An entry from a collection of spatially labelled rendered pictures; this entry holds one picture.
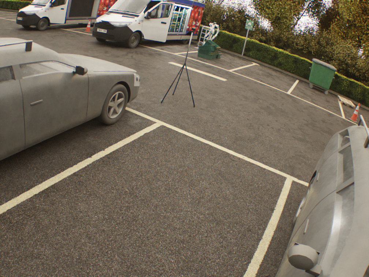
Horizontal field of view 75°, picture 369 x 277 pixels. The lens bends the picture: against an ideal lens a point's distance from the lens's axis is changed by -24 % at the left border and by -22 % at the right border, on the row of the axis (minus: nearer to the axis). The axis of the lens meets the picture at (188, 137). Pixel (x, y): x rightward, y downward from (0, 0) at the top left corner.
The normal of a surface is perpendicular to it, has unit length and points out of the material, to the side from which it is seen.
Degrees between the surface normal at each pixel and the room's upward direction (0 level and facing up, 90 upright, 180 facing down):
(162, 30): 94
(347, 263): 34
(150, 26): 94
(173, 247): 0
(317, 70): 94
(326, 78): 94
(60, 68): 53
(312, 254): 20
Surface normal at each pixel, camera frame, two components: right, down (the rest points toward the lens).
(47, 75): 0.87, -0.16
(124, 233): 0.22, -0.88
